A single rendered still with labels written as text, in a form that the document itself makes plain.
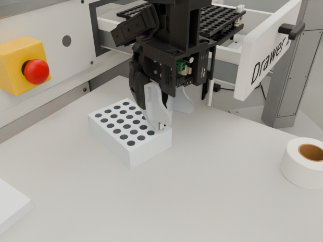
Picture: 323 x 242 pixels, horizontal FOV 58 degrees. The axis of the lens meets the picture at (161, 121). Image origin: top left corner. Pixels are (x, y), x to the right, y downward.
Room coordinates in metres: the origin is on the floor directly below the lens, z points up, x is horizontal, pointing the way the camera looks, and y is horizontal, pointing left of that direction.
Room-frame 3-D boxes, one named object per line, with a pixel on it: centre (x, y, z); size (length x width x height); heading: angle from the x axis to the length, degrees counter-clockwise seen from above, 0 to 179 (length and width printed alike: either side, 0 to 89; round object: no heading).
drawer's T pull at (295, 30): (0.52, -0.23, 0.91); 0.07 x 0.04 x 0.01; 146
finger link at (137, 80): (0.36, 0.02, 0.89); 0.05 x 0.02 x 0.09; 131
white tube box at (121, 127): (0.39, 0.05, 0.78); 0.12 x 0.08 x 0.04; 40
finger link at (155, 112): (0.34, 0.00, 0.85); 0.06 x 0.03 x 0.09; 41
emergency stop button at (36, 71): (0.42, 0.20, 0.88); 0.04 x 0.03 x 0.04; 146
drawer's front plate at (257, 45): (0.54, -0.21, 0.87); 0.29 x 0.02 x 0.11; 146
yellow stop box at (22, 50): (0.44, 0.23, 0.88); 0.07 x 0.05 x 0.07; 146
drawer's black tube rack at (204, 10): (0.65, -0.04, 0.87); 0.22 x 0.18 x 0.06; 56
